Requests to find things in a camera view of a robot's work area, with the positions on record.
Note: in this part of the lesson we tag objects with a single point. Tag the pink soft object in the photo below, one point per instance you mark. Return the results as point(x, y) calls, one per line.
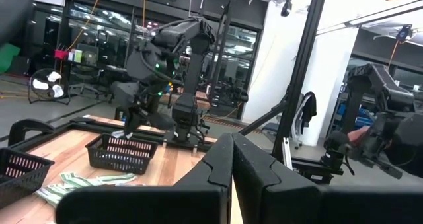
point(358, 135)

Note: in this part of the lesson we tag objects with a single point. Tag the black upright frame post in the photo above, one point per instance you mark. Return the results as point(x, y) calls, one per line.
point(297, 68)

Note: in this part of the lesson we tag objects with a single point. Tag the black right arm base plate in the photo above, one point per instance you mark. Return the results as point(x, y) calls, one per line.
point(185, 143)

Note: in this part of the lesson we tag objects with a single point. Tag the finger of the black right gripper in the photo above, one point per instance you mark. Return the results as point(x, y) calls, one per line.
point(138, 118)
point(129, 120)

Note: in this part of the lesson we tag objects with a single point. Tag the black diagonal frame brace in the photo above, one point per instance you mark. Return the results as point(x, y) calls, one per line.
point(261, 120)

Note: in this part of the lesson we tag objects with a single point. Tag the white blue alcohol pad packet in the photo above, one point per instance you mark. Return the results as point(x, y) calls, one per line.
point(119, 134)

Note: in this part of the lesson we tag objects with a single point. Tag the green white box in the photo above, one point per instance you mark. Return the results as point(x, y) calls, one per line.
point(76, 55)

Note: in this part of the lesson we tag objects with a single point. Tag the green panel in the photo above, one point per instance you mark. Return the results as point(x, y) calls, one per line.
point(8, 57)

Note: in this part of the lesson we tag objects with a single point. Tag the black table clamp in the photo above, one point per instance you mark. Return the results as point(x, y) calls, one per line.
point(23, 124)

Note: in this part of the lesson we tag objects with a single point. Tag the metal shelf with blue bins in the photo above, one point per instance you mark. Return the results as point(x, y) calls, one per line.
point(363, 121)

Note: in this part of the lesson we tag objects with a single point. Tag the white red antiseptic packet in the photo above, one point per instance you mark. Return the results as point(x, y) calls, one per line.
point(132, 185)

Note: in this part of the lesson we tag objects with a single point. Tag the black wall camera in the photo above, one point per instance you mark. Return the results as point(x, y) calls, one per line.
point(286, 7)

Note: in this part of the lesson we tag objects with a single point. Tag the black slotted plastic basket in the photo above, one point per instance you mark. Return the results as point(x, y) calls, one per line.
point(20, 174)
point(120, 158)

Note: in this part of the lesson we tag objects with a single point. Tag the black office chair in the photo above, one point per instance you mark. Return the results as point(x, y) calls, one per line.
point(89, 57)

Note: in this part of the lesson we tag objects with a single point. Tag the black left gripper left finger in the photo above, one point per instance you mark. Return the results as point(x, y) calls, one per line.
point(215, 164)

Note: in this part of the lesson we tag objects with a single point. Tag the black floor fan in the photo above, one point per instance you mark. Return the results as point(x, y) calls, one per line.
point(48, 85)

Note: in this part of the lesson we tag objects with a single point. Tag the red desk bin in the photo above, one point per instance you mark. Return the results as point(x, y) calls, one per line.
point(61, 54)

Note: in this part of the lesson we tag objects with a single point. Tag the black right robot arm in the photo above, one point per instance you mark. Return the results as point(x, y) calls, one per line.
point(191, 85)

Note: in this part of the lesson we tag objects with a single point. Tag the black neighbouring robot arm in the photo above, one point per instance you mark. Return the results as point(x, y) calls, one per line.
point(373, 82)

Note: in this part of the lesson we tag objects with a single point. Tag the black labelled equipment base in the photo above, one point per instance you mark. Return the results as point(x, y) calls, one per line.
point(314, 176)

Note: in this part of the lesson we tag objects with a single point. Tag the silver aluminium bracket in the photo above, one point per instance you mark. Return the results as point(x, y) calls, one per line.
point(287, 153)

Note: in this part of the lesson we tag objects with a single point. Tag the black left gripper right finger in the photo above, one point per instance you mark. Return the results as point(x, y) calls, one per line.
point(257, 174)

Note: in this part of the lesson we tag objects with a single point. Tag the black jacket on chair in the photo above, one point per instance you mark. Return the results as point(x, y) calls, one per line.
point(309, 108)

